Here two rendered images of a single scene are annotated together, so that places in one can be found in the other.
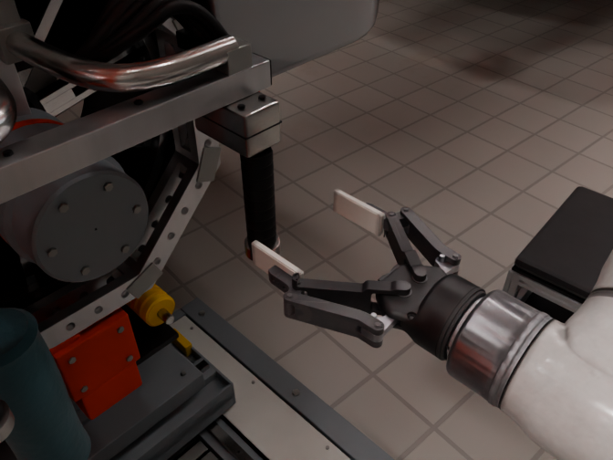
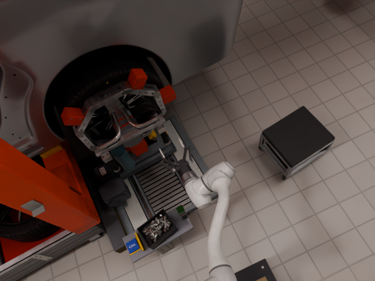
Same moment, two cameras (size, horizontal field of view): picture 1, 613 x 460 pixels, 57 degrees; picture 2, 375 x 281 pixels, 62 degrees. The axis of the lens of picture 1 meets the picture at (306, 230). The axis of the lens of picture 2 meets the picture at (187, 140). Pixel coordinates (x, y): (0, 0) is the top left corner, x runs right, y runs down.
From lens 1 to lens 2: 135 cm
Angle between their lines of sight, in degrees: 30
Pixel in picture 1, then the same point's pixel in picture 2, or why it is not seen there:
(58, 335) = not seen: hidden behind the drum
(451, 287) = (183, 168)
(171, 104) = (144, 129)
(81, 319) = not seen: hidden behind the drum
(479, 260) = (274, 115)
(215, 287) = (182, 108)
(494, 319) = (185, 176)
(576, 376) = (190, 188)
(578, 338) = (193, 183)
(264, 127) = (162, 130)
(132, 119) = (137, 132)
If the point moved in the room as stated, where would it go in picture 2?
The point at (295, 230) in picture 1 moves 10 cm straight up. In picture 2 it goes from (214, 90) to (214, 83)
